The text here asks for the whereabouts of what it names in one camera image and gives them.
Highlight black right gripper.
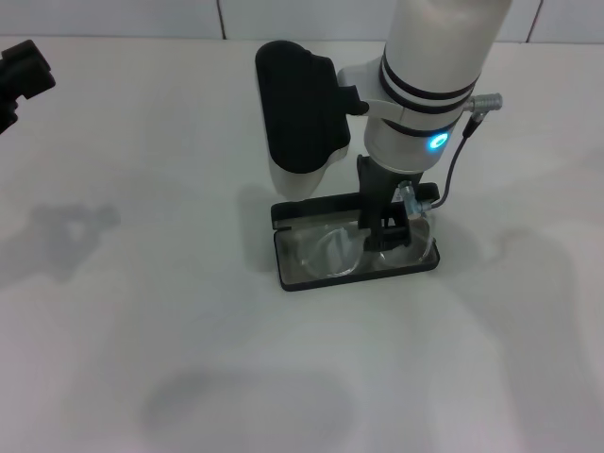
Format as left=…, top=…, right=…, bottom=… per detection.
left=356, top=154, right=425, bottom=255

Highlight clear white glasses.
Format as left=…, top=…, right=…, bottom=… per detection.
left=294, top=214, right=436, bottom=278

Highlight black glasses case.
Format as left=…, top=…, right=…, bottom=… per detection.
left=270, top=181, right=443, bottom=293

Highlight right gripper silver connector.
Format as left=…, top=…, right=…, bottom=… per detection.
left=395, top=181, right=433, bottom=219

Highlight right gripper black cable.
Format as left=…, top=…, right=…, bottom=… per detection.
left=427, top=92, right=504, bottom=213

